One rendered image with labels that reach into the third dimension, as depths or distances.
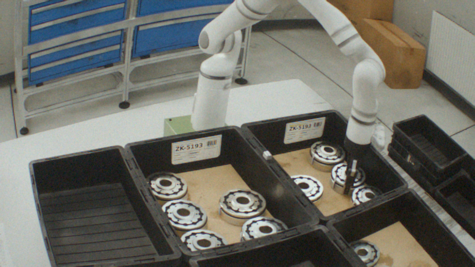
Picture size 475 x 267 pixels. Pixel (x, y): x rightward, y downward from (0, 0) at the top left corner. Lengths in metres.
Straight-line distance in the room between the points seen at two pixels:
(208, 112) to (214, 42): 0.22
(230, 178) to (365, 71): 0.45
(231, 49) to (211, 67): 0.08
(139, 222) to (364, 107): 0.57
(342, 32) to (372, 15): 3.36
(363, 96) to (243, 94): 0.88
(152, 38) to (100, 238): 2.20
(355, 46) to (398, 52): 2.84
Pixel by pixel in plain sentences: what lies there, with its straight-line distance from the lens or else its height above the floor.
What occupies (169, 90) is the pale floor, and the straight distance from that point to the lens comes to 3.50.
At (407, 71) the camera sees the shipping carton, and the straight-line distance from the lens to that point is 4.16.
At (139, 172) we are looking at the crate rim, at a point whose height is 0.93.
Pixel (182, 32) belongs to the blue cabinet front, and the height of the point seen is 0.44.
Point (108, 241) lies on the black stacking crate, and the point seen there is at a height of 0.83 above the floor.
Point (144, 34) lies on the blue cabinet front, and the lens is 3.17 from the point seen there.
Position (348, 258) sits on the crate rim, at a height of 0.93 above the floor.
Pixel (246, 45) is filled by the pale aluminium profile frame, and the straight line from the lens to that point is 3.54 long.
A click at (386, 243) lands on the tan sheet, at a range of 1.23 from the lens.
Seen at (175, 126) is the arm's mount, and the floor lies 0.77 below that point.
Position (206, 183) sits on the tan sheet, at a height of 0.83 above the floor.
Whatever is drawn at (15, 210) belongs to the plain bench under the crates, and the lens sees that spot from 1.45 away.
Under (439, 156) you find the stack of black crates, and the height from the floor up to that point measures 0.49.
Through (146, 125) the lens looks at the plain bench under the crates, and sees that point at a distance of 1.78.
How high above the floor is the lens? 1.62
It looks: 31 degrees down
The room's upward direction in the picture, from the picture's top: 6 degrees clockwise
